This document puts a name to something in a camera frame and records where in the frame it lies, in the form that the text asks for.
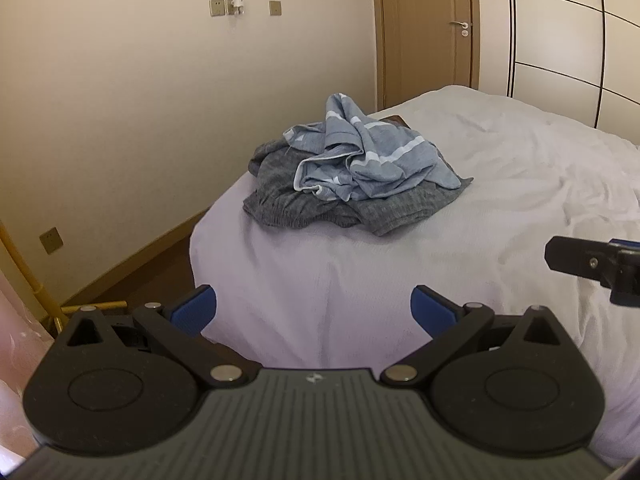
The brown baseboard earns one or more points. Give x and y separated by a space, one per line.
145 250

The beige wall socket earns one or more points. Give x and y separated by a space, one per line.
51 240

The blue white-striped shirt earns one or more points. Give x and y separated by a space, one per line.
380 160

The grey knit garment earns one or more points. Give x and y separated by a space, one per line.
280 190

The yellow metal frame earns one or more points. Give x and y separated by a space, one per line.
35 285

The brown wooden door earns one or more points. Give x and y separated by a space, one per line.
425 25

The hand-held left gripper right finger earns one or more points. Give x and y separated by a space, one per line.
432 312

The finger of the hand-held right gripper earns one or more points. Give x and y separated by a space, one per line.
575 257

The white panelled wardrobe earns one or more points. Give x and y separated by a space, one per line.
560 25

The pink plastic sheet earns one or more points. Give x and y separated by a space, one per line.
17 360

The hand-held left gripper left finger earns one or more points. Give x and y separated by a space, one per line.
192 310

